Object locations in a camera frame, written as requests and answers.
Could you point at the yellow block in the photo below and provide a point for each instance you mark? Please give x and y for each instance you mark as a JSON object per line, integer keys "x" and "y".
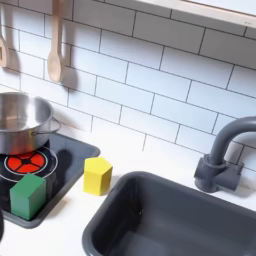
{"x": 97, "y": 176}

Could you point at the green block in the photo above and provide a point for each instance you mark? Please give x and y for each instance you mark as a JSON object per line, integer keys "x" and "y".
{"x": 27, "y": 197}

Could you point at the black stove top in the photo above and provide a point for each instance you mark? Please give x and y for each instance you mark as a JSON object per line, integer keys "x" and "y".
{"x": 68, "y": 156}

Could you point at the grey tap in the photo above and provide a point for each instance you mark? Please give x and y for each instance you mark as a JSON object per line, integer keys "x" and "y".
{"x": 218, "y": 160}

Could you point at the grey sink basin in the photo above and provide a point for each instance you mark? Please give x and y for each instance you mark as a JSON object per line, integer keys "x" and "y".
{"x": 173, "y": 216}

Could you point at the wooden spoon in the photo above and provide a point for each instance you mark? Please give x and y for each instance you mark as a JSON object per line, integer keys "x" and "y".
{"x": 55, "y": 60}

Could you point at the steel pot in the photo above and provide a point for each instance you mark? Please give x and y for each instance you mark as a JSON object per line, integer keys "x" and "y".
{"x": 23, "y": 121}

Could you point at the wooden spatula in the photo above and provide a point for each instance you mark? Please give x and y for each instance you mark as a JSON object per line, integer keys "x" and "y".
{"x": 3, "y": 53}

